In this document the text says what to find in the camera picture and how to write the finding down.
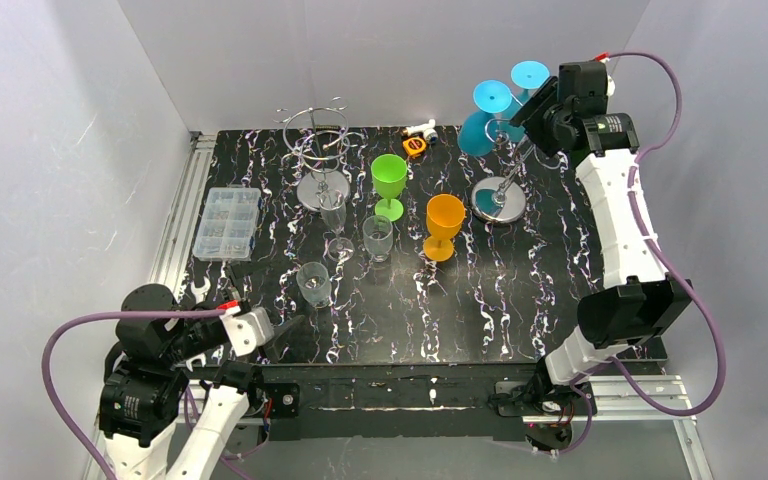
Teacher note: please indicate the clear stemless glass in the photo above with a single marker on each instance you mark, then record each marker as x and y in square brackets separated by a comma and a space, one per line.
[314, 283]
[378, 237]

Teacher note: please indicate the blue plastic wine glass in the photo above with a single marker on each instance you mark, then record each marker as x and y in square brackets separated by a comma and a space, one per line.
[527, 76]
[477, 135]

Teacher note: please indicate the clear plastic screw box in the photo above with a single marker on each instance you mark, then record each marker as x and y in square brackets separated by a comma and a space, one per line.
[228, 224]

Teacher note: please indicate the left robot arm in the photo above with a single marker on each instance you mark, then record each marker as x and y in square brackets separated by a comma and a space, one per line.
[146, 433]

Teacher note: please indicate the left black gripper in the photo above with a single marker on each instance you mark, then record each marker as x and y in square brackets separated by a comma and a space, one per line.
[213, 334]

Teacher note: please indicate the yellow tape measure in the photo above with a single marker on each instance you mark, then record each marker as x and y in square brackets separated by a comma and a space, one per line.
[414, 146]

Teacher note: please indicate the orange plastic wine glass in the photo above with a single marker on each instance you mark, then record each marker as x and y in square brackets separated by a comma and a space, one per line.
[445, 214]

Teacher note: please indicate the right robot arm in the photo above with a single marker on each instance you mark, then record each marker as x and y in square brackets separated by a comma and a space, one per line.
[639, 299]

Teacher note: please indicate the clear stemless glass centre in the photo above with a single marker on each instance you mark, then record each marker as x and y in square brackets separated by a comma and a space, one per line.
[378, 237]

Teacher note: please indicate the green plastic wine glass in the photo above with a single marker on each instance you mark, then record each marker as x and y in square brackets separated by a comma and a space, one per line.
[389, 176]

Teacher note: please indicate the silver open-end wrench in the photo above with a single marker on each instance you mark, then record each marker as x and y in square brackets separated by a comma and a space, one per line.
[199, 293]

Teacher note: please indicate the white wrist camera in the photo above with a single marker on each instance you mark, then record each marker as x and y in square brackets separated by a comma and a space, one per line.
[604, 58]
[246, 331]

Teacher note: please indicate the clear stemless glass front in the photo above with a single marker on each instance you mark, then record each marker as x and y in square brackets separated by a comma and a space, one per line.
[314, 283]

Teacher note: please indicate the chrome glass rack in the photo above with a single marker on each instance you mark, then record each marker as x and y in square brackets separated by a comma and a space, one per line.
[499, 199]
[319, 139]

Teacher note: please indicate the tall clear champagne flute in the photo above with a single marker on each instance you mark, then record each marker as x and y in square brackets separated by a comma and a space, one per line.
[334, 214]

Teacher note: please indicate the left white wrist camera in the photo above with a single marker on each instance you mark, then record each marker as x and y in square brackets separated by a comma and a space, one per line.
[246, 331]

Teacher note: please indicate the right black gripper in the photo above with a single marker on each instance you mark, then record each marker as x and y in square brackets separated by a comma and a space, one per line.
[542, 113]

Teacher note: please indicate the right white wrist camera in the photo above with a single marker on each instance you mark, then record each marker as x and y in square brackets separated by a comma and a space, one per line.
[604, 58]

